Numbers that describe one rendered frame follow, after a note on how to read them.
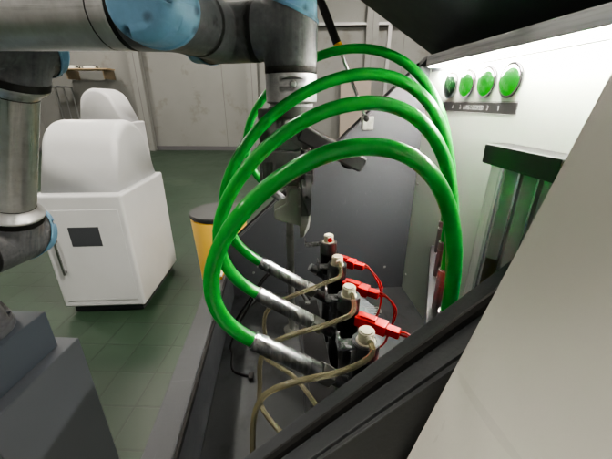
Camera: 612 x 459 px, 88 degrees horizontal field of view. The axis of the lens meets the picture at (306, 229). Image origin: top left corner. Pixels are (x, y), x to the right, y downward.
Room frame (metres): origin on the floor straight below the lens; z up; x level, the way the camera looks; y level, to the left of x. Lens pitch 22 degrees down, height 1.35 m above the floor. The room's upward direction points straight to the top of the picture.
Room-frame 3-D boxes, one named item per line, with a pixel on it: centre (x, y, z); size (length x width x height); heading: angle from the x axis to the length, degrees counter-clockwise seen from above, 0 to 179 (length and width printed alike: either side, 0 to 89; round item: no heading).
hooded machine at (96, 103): (5.42, 3.14, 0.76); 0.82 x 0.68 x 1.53; 87
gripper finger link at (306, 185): (0.49, 0.00, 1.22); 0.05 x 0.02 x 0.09; 5
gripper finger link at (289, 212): (0.49, 0.02, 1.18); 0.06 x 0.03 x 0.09; 95
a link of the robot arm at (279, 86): (0.51, 0.02, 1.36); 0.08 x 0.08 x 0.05
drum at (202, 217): (2.13, 0.62, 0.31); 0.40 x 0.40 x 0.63
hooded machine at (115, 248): (2.11, 1.38, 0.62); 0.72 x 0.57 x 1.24; 179
